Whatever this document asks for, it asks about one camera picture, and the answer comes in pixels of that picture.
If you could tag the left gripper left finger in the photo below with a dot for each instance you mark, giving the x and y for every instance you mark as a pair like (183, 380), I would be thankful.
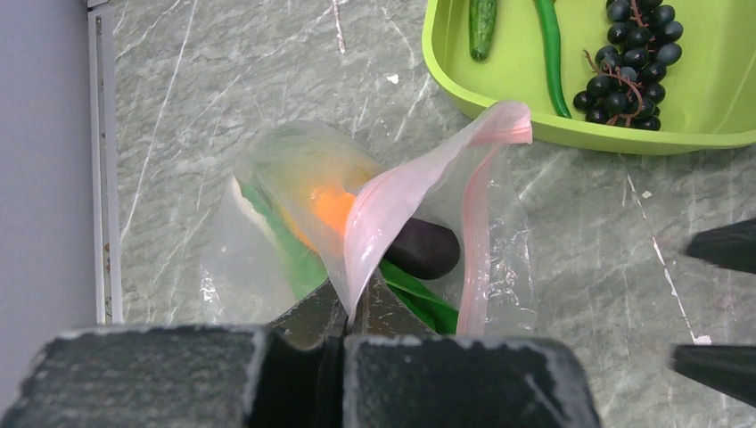
(183, 375)

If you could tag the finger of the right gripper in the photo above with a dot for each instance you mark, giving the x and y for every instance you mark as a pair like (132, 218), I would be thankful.
(728, 369)
(730, 247)

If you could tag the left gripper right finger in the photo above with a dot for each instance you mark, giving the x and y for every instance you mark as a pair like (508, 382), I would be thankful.
(461, 381)

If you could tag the purple toy eggplant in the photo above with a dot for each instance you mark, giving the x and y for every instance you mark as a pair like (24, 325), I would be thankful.
(424, 250)

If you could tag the clear zip top bag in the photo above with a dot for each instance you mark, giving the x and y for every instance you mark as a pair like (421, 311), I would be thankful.
(462, 184)

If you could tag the yellow green toy mango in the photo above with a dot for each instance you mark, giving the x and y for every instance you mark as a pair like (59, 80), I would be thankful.
(330, 204)

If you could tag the black toy grapes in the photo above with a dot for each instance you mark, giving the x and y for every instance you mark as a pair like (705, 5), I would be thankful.
(626, 88)

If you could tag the long green toy chili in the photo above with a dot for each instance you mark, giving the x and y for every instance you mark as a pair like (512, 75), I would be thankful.
(552, 45)

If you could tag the green toy cucumber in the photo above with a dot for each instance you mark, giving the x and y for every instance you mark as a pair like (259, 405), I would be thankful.
(482, 20)

